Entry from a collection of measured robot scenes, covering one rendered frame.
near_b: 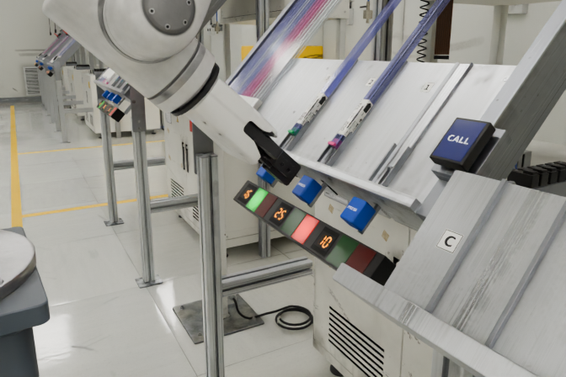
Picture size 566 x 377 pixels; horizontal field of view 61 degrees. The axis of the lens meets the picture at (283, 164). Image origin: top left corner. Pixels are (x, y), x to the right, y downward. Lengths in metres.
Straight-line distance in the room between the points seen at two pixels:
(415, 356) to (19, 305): 0.83
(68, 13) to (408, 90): 0.41
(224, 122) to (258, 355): 1.09
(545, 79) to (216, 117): 0.35
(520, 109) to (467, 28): 2.50
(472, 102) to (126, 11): 0.37
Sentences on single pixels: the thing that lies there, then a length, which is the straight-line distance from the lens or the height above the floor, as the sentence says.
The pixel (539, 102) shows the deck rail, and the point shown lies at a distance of 0.57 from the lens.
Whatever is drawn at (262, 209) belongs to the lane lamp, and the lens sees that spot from 0.71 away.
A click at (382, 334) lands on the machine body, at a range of 1.15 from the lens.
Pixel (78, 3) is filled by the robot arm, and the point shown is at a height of 0.92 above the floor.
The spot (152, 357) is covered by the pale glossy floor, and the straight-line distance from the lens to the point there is 1.56.
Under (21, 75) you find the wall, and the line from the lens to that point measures 9.13.
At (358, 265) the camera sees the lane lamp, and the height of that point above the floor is 0.65.
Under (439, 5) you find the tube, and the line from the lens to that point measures 0.75.
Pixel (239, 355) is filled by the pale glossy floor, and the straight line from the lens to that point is 1.53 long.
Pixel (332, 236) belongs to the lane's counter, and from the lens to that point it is 0.58.
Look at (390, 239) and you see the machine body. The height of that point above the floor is 0.49.
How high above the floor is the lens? 0.88
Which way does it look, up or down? 14 degrees down
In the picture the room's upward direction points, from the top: straight up
